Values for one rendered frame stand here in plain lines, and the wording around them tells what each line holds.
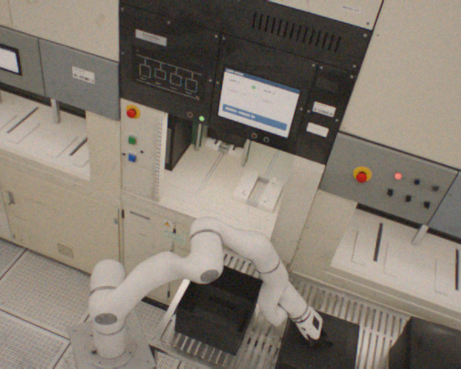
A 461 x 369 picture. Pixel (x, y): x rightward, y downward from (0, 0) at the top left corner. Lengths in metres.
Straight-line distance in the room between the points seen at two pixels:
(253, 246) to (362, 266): 0.90
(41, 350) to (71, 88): 1.47
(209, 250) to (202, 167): 1.13
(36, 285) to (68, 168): 0.89
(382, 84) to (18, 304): 2.34
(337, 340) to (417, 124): 0.90
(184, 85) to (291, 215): 0.68
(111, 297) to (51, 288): 1.55
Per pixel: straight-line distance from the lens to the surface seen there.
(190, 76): 1.91
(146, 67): 1.98
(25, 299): 3.17
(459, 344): 2.13
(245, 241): 1.55
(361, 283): 2.36
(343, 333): 2.13
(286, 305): 1.86
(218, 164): 2.65
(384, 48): 1.69
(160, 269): 1.60
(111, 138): 2.28
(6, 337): 3.06
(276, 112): 1.85
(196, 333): 2.05
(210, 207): 2.40
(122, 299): 1.66
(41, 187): 2.78
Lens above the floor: 2.58
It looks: 43 degrees down
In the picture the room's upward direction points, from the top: 11 degrees clockwise
